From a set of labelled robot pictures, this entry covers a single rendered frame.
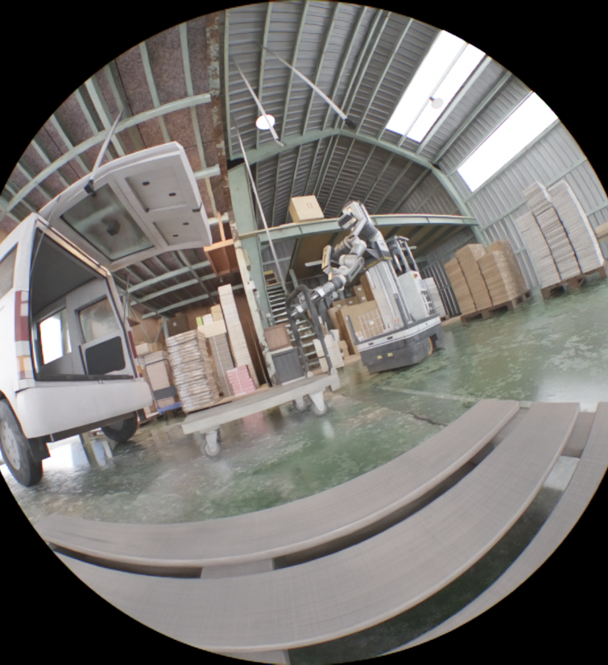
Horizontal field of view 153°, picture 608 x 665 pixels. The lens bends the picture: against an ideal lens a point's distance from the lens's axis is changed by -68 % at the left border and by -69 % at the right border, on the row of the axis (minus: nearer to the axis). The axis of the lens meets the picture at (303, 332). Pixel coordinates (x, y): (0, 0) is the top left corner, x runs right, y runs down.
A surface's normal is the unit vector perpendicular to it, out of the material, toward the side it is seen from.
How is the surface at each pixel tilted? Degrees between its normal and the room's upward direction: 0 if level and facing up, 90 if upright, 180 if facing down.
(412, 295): 90
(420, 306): 90
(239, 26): 159
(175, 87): 180
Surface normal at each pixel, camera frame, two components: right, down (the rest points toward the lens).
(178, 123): 0.30, 0.95
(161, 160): 0.07, 0.99
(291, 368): 0.16, -0.15
